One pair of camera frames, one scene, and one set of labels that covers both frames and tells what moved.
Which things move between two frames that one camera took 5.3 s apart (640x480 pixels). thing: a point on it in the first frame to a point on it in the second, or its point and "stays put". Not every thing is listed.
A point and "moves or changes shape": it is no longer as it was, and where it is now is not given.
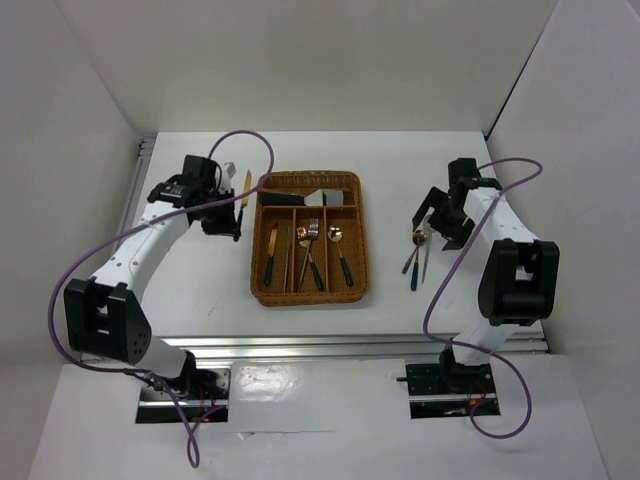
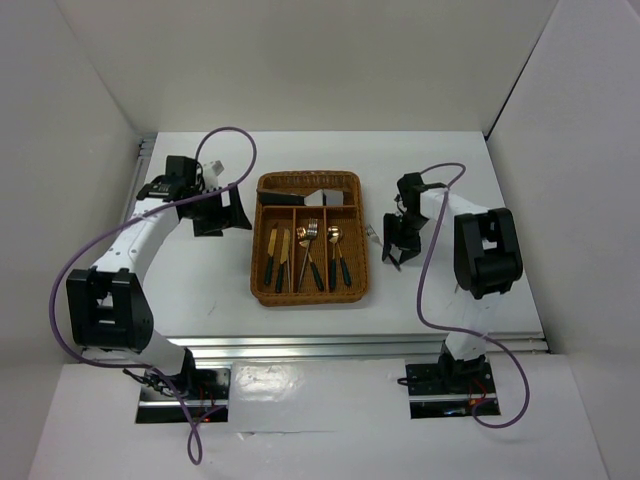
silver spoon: x=428 y=229 moves or changes shape
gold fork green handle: x=302 y=235 stays put
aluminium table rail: x=329 y=346 stays put
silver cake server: x=325 y=197 stays put
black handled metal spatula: x=312 y=198 stays put
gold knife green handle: x=271 y=253 stays put
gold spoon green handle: x=419 y=237 to x=334 y=233
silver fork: x=312 y=232 stays put
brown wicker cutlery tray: x=309 y=239 stays put
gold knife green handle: x=245 y=202 to x=285 y=256
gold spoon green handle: x=335 y=233 stays put
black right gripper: x=435 y=199 to x=410 y=247
